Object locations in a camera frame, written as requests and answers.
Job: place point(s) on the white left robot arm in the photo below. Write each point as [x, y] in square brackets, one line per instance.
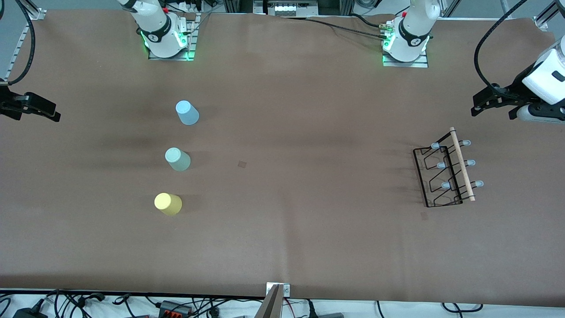
[412, 31]

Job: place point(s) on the light blue plastic cup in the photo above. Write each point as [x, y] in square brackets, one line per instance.
[188, 115]

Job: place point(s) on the pale green plastic cup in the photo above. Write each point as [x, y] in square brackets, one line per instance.
[178, 161]

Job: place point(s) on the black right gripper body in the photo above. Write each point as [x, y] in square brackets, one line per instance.
[9, 105]

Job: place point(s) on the perforated silver rail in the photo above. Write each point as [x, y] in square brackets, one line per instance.
[20, 46]

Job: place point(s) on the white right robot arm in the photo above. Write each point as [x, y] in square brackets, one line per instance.
[156, 26]

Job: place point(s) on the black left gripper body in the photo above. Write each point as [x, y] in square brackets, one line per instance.
[514, 94]

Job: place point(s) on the silver mast bracket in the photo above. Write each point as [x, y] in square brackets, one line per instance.
[287, 290]

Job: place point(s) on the silver aluminium profile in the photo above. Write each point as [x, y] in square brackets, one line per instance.
[33, 12]
[547, 15]

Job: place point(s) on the white multi-socket with plugs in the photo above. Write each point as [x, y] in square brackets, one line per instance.
[190, 5]

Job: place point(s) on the grey camera mast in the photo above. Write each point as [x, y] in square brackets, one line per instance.
[271, 307]

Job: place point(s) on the black power adapter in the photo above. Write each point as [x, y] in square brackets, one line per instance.
[28, 313]

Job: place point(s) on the white power strip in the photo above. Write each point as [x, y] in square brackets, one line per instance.
[287, 9]

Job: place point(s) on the thin silver pole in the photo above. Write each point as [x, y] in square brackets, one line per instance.
[504, 8]

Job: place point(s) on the grey flat box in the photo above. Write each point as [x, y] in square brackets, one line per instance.
[331, 315]

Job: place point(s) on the black orange connector block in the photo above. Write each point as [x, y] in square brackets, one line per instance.
[174, 308]

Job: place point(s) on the yellow plastic cup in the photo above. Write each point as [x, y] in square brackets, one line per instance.
[168, 204]

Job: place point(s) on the black plug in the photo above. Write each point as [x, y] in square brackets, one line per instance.
[311, 311]

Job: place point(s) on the paper table cover sheet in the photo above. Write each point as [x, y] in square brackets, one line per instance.
[309, 238]

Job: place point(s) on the aluminium arm base plate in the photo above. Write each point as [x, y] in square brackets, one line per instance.
[192, 42]
[421, 63]

